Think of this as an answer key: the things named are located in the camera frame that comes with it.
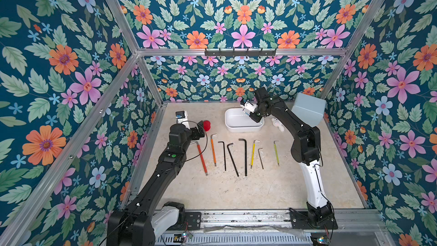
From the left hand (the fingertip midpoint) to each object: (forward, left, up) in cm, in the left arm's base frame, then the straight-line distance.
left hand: (195, 121), depth 80 cm
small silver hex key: (-4, -34, -24) cm, 42 cm away
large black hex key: (-18, -23, -24) cm, 38 cm away
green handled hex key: (-8, -43, -24) cm, 50 cm away
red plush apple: (+13, -3, -21) cm, 25 cm away
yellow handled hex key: (-7, -29, -24) cm, 38 cm away
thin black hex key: (-6, -13, -24) cm, 27 cm away
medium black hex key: (-10, -17, -23) cm, 30 cm away
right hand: (+14, -32, -12) cm, 37 cm away
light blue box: (+10, -64, -8) cm, 65 cm away
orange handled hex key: (+7, -6, -22) cm, 24 cm away
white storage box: (+15, -22, -20) cm, 33 cm away
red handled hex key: (-9, 0, -23) cm, 25 cm away
